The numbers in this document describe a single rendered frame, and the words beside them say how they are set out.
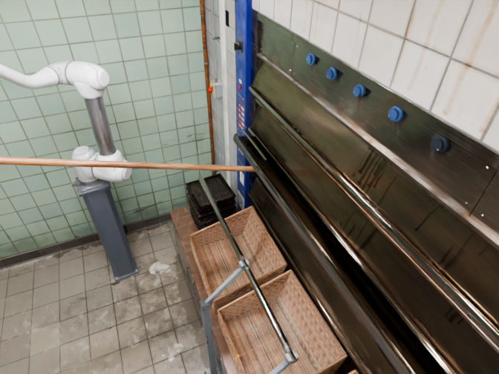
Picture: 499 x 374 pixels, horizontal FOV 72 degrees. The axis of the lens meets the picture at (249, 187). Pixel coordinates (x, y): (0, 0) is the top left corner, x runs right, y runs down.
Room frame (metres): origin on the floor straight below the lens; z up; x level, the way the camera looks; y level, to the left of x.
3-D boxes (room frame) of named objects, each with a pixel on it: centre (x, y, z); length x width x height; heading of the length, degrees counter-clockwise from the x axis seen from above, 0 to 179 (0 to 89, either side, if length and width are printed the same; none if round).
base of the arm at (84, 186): (1.81, 1.11, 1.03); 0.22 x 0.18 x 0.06; 118
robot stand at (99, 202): (1.82, 1.09, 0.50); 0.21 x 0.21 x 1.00; 28
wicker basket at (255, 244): (1.42, 0.09, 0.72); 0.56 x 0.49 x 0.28; 23
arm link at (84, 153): (1.82, 1.08, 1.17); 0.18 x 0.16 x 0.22; 74
